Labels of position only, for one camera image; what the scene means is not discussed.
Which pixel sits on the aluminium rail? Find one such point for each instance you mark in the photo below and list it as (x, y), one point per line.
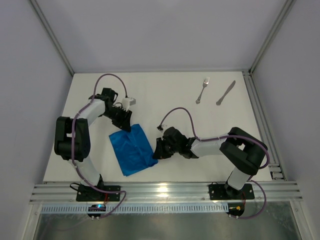
(167, 192)
(275, 167)

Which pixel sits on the left aluminium frame post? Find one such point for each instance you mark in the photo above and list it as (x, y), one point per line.
(51, 35)

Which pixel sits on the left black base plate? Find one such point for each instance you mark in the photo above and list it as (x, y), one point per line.
(88, 194)

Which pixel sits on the left controller board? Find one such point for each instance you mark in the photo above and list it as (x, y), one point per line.
(95, 211)

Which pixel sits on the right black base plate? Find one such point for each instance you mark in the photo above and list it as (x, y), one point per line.
(221, 191)

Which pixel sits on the slotted cable duct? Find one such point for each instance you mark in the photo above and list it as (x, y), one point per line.
(138, 208)

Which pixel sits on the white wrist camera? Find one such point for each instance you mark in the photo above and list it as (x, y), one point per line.
(127, 102)
(161, 127)

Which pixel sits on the controller board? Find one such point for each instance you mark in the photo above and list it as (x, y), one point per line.
(235, 210)
(95, 211)

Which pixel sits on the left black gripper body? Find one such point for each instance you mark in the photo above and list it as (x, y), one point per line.
(121, 116)

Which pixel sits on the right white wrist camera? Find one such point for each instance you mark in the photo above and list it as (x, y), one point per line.
(161, 127)

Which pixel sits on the blue cloth napkin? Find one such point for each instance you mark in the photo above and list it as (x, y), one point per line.
(132, 150)

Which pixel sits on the silver fork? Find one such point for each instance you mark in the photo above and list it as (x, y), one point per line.
(204, 85)

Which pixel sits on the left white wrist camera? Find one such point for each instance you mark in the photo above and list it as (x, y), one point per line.
(127, 102)

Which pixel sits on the right aluminium frame post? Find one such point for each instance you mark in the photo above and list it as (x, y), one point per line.
(272, 33)

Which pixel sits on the aluminium frame post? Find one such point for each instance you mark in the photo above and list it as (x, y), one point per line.
(51, 35)
(272, 33)

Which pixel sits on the right side aluminium rail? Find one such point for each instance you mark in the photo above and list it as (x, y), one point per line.
(275, 167)

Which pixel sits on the aluminium front rail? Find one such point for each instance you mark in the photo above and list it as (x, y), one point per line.
(167, 192)

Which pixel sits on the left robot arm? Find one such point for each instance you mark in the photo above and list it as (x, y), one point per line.
(72, 139)

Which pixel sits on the silver table knife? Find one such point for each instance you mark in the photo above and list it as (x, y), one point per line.
(230, 87)

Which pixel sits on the right controller board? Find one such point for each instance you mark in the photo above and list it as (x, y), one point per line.
(235, 210)

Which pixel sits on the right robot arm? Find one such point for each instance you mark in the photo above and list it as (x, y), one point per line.
(245, 152)

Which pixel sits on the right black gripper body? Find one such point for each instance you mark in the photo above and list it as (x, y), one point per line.
(163, 146)

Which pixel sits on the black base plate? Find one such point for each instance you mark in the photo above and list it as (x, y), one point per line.
(221, 191)
(88, 194)

